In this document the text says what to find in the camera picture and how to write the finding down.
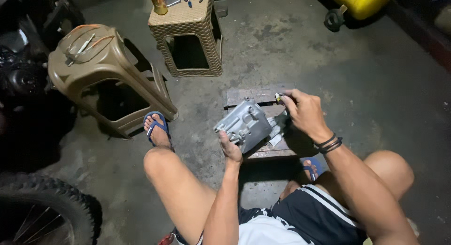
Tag small black wheel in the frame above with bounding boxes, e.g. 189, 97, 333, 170
323, 8, 346, 33

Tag grey metal engine cover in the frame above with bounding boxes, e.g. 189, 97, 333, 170
214, 97, 273, 154

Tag yellow spray can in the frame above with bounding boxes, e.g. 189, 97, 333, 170
148, 0, 169, 16

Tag yellow tank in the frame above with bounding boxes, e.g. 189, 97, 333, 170
323, 0, 397, 21

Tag person's leg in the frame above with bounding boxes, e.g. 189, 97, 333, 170
280, 150, 415, 203
143, 113, 218, 245

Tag knobby motorcycle tyre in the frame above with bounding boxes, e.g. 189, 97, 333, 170
0, 172, 103, 245

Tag black wristbands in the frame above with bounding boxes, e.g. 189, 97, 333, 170
313, 132, 343, 155

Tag beige wicker pattern stool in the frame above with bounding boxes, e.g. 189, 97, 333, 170
148, 0, 224, 78

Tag blue flip flop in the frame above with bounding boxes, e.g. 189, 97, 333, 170
143, 111, 174, 151
301, 157, 323, 183

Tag orange handled pliers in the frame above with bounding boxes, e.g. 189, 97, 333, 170
67, 24, 115, 59

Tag person's right leg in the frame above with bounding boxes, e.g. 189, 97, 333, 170
280, 150, 415, 203

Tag low wooden bench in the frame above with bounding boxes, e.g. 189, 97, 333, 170
223, 83, 318, 160

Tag small grey box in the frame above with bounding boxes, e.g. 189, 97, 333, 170
214, 0, 229, 18

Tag person's left leg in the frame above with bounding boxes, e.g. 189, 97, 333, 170
143, 113, 218, 245

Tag dark motorcycle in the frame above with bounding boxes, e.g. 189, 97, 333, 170
0, 0, 86, 168

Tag person's left hand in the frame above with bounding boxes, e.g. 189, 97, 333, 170
218, 130, 244, 167

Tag grey crumpled rag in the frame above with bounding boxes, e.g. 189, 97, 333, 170
267, 112, 292, 147

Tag white handled tool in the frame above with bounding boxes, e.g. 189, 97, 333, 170
67, 33, 96, 67

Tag person's right hand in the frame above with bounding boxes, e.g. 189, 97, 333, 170
280, 89, 334, 144

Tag black white striped shorts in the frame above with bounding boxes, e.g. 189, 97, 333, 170
171, 183, 369, 245

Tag brown plastic stool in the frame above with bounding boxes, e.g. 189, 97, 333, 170
47, 24, 179, 139

